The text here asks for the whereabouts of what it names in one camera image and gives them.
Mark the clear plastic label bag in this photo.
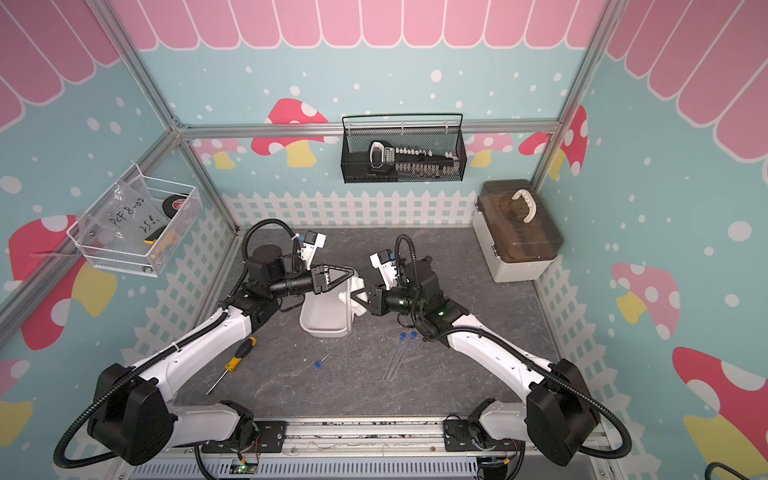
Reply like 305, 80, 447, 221
90, 180, 166, 255

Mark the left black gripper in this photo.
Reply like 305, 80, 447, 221
270, 263, 354, 298

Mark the black wire mesh basket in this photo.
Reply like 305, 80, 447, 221
340, 113, 467, 184

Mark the socket wrench set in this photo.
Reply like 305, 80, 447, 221
365, 141, 463, 180

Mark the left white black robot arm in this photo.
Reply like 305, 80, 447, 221
53, 218, 355, 469

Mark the white plastic tray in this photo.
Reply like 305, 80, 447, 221
299, 265, 356, 338

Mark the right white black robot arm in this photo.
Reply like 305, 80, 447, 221
351, 250, 633, 466

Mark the white wire wall basket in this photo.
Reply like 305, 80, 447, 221
67, 164, 202, 278

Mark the yellow black screwdriver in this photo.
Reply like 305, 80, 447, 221
206, 336, 258, 395

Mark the brown lidded storage box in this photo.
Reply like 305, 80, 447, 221
472, 180, 563, 283

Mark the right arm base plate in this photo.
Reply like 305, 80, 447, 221
442, 416, 522, 453

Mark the black tape roll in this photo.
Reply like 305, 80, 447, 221
162, 194, 187, 219

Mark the blue capped test tube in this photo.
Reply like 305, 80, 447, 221
381, 332, 407, 382
388, 331, 418, 382
314, 350, 335, 369

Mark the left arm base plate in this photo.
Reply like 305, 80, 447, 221
201, 420, 288, 455

